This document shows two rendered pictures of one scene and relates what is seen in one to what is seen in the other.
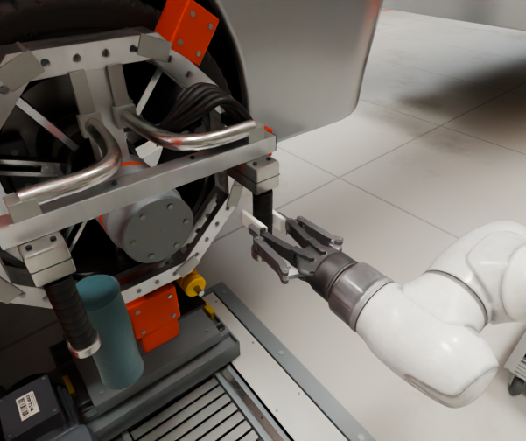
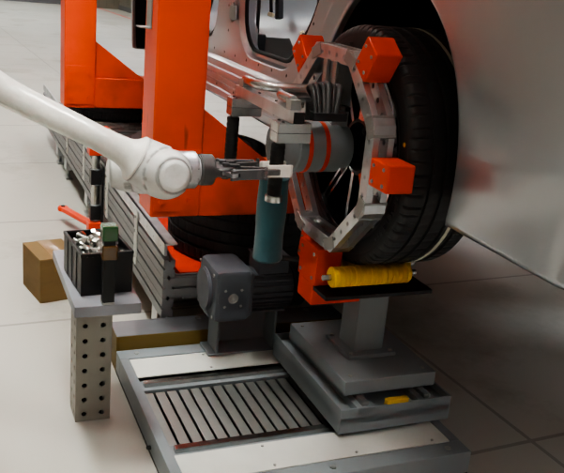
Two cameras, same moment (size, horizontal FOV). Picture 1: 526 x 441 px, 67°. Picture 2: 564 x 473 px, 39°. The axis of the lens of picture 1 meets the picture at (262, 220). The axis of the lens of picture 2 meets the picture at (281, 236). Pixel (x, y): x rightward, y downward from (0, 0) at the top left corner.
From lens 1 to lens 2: 2.15 m
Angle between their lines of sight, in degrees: 90
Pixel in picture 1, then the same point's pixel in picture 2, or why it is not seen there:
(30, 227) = (239, 90)
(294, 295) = not seen: outside the picture
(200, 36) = (367, 61)
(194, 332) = (349, 369)
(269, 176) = (274, 129)
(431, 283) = not seen: hidden behind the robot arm
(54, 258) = (230, 102)
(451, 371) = not seen: hidden behind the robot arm
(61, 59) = (326, 50)
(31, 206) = (242, 82)
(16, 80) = (313, 53)
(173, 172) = (265, 99)
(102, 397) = (297, 326)
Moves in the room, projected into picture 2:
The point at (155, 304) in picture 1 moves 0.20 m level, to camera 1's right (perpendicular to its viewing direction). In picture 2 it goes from (309, 251) to (290, 274)
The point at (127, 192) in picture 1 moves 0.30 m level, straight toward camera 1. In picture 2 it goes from (254, 98) to (141, 88)
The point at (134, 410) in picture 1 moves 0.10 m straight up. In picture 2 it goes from (289, 355) to (292, 326)
